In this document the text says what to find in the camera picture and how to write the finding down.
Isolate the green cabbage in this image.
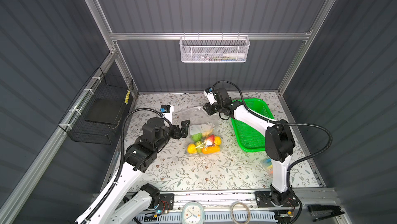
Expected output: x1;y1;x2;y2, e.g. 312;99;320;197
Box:
191;133;203;142

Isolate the clear zip top bag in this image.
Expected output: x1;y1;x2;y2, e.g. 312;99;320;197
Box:
175;107;223;155

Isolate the yellow lemon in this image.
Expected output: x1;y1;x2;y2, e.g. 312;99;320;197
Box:
187;144;197;154

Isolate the green pear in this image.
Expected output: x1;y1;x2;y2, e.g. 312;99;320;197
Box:
195;141;204;154

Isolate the red apple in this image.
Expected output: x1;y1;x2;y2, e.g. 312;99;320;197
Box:
204;135;215;147

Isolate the orange carrot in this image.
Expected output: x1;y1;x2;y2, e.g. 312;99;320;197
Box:
201;145;220;154

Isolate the orange fruit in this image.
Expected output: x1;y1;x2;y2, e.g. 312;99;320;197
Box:
214;136;222;146

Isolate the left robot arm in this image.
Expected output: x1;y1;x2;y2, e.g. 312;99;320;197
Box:
75;117;190;224

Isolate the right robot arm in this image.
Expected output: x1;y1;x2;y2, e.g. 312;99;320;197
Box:
204;87;296;206

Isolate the green plastic basket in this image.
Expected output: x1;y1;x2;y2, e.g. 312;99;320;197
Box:
231;98;275;153

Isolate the pack of coloured markers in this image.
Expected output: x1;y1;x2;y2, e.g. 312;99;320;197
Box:
260;158;273;175

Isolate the white alarm clock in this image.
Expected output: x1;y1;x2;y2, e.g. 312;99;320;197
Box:
181;202;205;224

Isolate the black stapler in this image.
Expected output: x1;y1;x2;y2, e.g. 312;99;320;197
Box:
307;204;345;222

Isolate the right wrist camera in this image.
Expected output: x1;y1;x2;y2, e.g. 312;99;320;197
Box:
204;87;217;105

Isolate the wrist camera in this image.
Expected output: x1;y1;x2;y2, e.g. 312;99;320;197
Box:
160;105;174;127
204;87;217;105

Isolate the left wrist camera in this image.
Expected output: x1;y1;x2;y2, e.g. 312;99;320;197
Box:
160;105;174;127

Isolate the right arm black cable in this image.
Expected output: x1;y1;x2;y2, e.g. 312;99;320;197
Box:
212;80;333;190

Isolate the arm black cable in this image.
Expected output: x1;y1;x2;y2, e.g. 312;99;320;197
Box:
83;107;171;224
212;80;333;190

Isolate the white wire mesh basket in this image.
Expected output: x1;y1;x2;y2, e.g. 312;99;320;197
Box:
179;35;250;63

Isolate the black wire basket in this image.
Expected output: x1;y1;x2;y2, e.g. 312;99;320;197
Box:
59;70;134;145

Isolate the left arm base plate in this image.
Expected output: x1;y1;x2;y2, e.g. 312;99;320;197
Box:
131;192;175;212

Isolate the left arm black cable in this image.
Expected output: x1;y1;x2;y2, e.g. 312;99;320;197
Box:
83;107;171;224

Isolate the coiled beige cable ring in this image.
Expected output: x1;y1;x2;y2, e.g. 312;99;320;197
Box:
230;201;251;224

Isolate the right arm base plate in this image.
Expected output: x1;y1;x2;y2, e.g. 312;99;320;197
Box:
254;190;299;208

